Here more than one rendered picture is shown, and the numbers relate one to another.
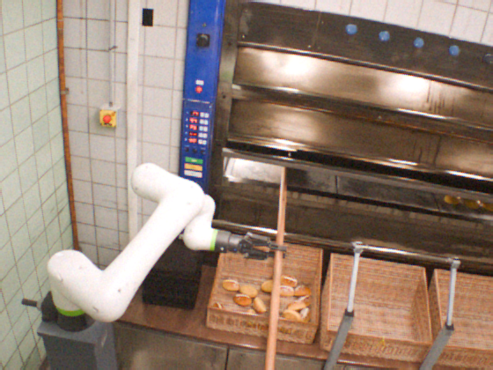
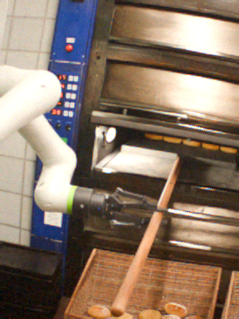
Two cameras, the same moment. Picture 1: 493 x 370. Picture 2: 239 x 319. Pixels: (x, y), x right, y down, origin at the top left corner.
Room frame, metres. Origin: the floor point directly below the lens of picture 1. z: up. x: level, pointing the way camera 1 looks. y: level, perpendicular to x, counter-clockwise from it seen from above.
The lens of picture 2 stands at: (-0.51, -0.22, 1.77)
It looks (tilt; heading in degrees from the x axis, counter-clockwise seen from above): 12 degrees down; 5
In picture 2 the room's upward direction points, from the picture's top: 7 degrees clockwise
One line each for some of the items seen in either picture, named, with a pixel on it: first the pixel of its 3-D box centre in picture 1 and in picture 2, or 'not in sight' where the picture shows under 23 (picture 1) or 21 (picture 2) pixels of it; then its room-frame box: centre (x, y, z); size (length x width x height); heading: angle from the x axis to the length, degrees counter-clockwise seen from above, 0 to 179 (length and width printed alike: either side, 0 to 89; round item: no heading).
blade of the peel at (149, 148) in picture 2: not in sight; (182, 150); (2.68, -0.22, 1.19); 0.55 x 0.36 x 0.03; 88
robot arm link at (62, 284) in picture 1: (72, 283); not in sight; (0.98, 0.50, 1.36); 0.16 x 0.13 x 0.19; 62
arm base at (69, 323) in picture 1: (59, 306); not in sight; (0.98, 0.57, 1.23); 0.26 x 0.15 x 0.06; 90
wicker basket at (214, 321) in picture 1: (267, 286); (145, 306); (1.79, -0.18, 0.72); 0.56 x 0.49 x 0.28; 86
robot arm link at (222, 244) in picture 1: (223, 240); (85, 202); (1.51, 0.06, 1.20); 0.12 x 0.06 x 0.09; 177
